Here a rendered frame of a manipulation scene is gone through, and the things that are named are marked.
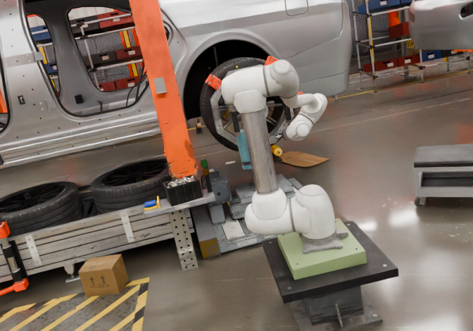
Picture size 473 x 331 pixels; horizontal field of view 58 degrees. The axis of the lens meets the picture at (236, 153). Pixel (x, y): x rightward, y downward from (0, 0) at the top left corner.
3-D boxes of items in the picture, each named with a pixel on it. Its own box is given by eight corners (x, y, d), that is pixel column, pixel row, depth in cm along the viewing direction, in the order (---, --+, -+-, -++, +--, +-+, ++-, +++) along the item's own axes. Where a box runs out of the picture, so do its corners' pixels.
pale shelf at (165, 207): (212, 191, 271) (211, 187, 270) (215, 201, 255) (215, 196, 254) (145, 208, 265) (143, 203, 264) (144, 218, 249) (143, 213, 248)
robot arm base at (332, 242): (352, 247, 187) (350, 236, 186) (303, 254, 190) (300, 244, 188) (345, 227, 204) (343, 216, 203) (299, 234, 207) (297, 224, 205)
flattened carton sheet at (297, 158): (296, 151, 462) (295, 148, 461) (330, 159, 415) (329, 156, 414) (274, 160, 449) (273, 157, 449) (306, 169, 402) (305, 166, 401)
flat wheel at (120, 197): (168, 179, 365) (162, 153, 358) (198, 198, 307) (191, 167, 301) (91, 204, 338) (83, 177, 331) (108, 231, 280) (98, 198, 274)
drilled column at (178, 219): (196, 260, 276) (182, 201, 265) (198, 267, 267) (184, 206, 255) (181, 264, 275) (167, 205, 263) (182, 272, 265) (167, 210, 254)
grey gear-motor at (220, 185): (227, 201, 341) (219, 160, 332) (237, 222, 301) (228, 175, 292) (205, 207, 339) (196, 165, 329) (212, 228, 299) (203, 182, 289)
